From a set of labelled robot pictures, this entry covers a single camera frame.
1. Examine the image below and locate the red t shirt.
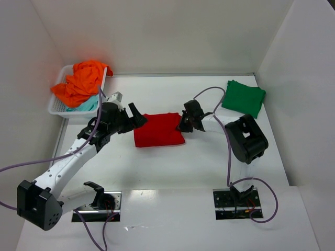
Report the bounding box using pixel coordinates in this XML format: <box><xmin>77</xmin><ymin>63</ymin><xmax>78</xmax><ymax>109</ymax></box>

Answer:
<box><xmin>133</xmin><ymin>112</ymin><xmax>185</xmax><ymax>148</ymax></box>

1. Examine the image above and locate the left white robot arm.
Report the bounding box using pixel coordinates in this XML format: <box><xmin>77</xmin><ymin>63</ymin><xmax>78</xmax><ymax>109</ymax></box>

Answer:
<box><xmin>16</xmin><ymin>102</ymin><xmax>147</xmax><ymax>231</ymax></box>

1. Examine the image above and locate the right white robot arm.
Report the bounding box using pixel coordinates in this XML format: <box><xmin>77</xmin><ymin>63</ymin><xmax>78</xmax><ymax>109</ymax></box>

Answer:
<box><xmin>177</xmin><ymin>99</ymin><xmax>269</xmax><ymax>201</ymax></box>

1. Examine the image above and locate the teal t shirt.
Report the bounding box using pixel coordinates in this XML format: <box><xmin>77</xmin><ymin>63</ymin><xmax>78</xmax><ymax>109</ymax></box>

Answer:
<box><xmin>65</xmin><ymin>95</ymin><xmax>99</xmax><ymax>112</ymax></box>

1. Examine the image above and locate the orange t shirt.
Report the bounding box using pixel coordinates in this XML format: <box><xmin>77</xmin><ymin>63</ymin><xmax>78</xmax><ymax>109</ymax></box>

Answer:
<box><xmin>51</xmin><ymin>60</ymin><xmax>113</xmax><ymax>108</ymax></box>

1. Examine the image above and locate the folded green t shirt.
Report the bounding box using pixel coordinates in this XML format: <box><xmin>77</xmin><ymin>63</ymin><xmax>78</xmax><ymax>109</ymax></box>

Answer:
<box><xmin>221</xmin><ymin>80</ymin><xmax>266</xmax><ymax>119</ymax></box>

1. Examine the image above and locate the white plastic basket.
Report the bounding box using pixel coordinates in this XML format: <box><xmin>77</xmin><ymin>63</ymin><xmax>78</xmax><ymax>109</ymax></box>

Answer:
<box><xmin>48</xmin><ymin>65</ymin><xmax>111</xmax><ymax>118</ymax></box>

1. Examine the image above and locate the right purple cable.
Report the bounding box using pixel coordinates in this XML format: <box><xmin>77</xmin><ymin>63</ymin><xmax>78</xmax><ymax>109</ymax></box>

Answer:
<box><xmin>194</xmin><ymin>86</ymin><xmax>279</xmax><ymax>224</ymax></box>

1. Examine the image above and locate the purple cable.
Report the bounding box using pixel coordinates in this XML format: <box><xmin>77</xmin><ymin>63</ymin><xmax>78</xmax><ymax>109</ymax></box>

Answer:
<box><xmin>0</xmin><ymin>84</ymin><xmax>118</xmax><ymax>251</ymax></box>
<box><xmin>194</xmin><ymin>86</ymin><xmax>279</xmax><ymax>224</ymax></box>

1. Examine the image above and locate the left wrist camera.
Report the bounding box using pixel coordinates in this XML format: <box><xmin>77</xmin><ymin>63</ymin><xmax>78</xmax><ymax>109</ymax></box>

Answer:
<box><xmin>106</xmin><ymin>92</ymin><xmax>123</xmax><ymax>109</ymax></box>

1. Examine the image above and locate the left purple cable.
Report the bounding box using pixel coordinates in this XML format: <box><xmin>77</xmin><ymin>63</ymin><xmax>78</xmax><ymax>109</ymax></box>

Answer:
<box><xmin>0</xmin><ymin>84</ymin><xmax>118</xmax><ymax>251</ymax></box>

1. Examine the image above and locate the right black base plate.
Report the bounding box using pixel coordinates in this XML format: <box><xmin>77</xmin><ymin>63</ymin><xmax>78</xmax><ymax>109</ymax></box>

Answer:
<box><xmin>213</xmin><ymin>188</ymin><xmax>263</xmax><ymax>220</ymax></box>

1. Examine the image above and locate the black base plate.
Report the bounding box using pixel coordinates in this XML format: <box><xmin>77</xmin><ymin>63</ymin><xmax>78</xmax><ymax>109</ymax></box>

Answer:
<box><xmin>77</xmin><ymin>191</ymin><xmax>122</xmax><ymax>222</ymax></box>
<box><xmin>213</xmin><ymin>188</ymin><xmax>263</xmax><ymax>220</ymax></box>

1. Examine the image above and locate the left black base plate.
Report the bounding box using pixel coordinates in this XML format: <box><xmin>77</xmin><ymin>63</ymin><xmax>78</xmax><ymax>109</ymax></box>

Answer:
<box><xmin>77</xmin><ymin>191</ymin><xmax>122</xmax><ymax>222</ymax></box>

